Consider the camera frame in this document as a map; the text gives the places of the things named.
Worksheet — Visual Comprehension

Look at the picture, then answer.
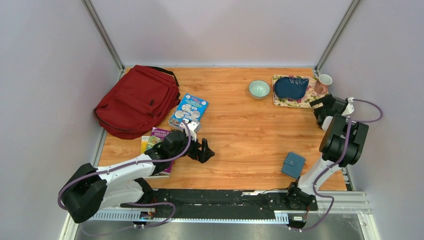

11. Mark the floral rectangular tray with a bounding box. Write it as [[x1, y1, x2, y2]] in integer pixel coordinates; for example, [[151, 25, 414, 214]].
[[271, 74, 329, 109]]

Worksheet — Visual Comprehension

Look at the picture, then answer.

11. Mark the red student backpack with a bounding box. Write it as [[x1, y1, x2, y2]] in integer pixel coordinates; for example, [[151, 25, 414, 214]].
[[93, 65, 181, 140]]

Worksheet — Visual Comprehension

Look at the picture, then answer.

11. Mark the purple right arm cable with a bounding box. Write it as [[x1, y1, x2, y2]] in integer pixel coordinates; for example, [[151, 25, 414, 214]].
[[288, 97, 384, 232]]

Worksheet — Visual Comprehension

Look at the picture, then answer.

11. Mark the blue puzzle box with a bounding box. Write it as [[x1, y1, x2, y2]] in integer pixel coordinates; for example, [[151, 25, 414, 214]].
[[168, 93, 209, 129]]

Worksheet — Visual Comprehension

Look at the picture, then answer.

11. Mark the teal blue wallet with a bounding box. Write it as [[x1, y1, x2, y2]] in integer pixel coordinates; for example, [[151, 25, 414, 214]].
[[281, 152, 306, 179]]

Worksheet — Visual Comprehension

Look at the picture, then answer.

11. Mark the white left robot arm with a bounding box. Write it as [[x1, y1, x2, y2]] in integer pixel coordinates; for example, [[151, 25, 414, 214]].
[[57, 130, 215, 223]]

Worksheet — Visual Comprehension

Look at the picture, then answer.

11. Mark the pale blue ceramic bowl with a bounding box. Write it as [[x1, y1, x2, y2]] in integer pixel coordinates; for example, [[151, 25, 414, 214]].
[[248, 80, 271, 99]]

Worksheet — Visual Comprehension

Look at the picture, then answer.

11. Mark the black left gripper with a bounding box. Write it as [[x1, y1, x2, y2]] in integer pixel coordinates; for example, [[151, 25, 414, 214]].
[[170, 131, 215, 164]]

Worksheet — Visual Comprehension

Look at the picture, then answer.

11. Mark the purple children's book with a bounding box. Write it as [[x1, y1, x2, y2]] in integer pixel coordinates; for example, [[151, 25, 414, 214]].
[[146, 127, 173, 179]]

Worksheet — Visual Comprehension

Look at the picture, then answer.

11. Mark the dark blue pencil pouch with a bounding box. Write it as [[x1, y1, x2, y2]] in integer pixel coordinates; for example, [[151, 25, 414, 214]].
[[273, 76, 309, 100]]

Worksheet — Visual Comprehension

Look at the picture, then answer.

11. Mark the green yellow book underneath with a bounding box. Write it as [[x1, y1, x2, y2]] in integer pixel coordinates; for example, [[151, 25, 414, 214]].
[[140, 135, 152, 154]]

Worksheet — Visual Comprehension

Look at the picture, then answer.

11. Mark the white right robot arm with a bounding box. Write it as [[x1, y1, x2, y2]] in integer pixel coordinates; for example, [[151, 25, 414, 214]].
[[284, 94, 369, 210]]

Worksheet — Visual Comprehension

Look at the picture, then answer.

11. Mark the pink mug white inside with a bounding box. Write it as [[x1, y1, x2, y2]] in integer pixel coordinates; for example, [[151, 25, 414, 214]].
[[314, 74, 333, 94]]

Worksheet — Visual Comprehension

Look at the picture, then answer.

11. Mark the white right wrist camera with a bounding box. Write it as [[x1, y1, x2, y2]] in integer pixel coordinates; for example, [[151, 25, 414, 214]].
[[341, 97, 355, 116]]

